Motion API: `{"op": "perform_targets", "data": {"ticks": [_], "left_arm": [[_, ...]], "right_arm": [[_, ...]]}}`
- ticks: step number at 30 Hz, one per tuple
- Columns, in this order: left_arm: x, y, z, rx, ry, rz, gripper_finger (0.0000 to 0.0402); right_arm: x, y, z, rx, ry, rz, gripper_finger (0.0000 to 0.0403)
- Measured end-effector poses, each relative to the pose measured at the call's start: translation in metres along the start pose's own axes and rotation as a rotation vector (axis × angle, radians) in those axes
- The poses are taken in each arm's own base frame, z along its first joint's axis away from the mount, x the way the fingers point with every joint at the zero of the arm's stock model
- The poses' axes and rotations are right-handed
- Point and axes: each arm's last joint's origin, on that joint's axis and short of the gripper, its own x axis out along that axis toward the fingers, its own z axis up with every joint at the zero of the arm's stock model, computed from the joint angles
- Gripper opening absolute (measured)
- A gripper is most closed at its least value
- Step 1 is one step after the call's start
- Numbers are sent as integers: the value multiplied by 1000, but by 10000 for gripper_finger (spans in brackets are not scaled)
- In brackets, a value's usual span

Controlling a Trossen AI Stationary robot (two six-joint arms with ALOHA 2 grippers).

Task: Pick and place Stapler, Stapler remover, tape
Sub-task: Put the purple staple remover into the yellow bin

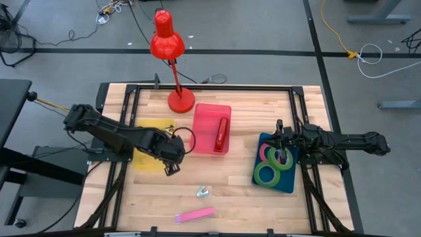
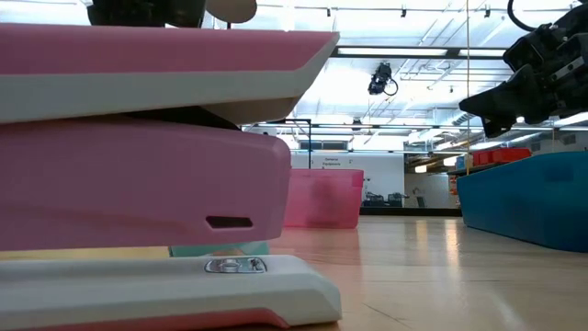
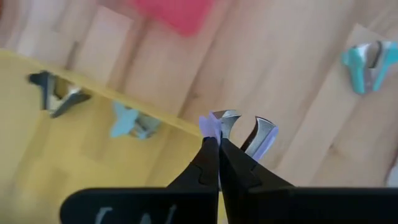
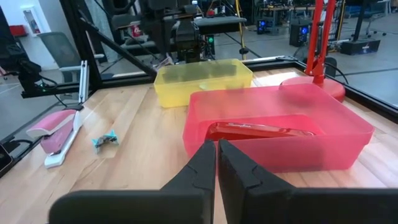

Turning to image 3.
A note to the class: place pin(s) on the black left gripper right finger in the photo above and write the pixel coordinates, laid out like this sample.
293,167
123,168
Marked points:
239,177

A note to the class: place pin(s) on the purple staple remover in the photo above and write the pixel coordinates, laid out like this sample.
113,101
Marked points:
262,137

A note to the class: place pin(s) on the pink translucent plastic bin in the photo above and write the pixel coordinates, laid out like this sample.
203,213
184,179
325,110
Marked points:
180,15

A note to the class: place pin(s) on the black staple remover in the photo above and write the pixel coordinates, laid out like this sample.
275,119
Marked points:
46,90

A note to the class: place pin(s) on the yellow translucent plastic bin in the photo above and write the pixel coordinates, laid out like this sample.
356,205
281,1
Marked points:
77,161

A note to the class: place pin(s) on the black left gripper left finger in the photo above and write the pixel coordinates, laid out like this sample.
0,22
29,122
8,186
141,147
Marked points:
205,168

